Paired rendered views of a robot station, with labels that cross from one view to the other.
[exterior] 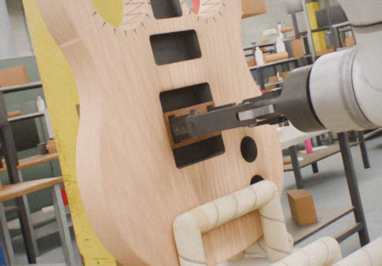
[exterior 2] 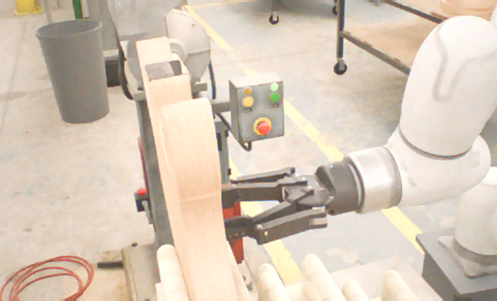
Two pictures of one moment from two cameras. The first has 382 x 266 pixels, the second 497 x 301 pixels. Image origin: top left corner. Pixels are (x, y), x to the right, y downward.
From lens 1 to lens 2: 0.84 m
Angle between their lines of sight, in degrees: 59
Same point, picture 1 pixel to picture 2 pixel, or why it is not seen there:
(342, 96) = (392, 195)
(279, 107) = (333, 205)
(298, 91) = (351, 191)
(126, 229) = not seen: outside the picture
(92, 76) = (213, 224)
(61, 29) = (201, 187)
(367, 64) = (425, 176)
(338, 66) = (387, 172)
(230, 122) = (304, 227)
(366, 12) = (452, 150)
